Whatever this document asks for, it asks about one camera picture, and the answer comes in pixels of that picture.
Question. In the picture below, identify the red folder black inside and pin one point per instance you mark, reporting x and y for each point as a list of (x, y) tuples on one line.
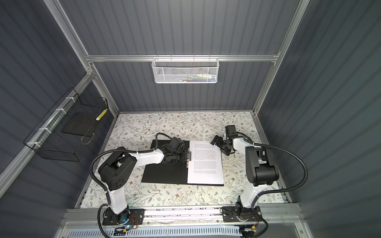
[(176, 173)]

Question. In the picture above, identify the white wire mesh basket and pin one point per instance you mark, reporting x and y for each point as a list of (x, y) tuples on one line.
[(165, 71)]

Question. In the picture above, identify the black wire basket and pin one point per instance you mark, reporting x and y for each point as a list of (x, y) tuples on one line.
[(68, 132)]

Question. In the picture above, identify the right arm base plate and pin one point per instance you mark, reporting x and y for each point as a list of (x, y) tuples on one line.
[(234, 214)]

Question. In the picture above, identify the yellow green marker pen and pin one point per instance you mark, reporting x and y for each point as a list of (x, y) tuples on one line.
[(101, 115)]

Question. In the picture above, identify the white ventilated front rail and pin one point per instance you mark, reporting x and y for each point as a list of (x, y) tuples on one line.
[(176, 232)]

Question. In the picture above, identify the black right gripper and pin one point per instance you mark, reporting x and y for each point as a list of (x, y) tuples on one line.
[(219, 144)]

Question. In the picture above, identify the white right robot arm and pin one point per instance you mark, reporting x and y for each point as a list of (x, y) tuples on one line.
[(261, 172)]

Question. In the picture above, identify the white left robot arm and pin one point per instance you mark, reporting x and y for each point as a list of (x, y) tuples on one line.
[(116, 169)]

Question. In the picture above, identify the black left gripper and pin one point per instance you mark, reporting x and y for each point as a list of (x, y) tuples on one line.
[(184, 152)]

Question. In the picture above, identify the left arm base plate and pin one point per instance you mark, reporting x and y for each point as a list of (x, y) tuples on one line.
[(126, 217)]

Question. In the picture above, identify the pens in white basket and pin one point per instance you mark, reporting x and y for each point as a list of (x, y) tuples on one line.
[(204, 77)]

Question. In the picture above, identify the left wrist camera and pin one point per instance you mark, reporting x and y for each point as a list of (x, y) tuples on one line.
[(177, 145)]

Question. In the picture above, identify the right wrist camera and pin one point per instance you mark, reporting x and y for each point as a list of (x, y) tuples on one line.
[(231, 132)]

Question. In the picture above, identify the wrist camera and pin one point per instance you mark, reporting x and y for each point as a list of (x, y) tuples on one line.
[(177, 145), (231, 132)]

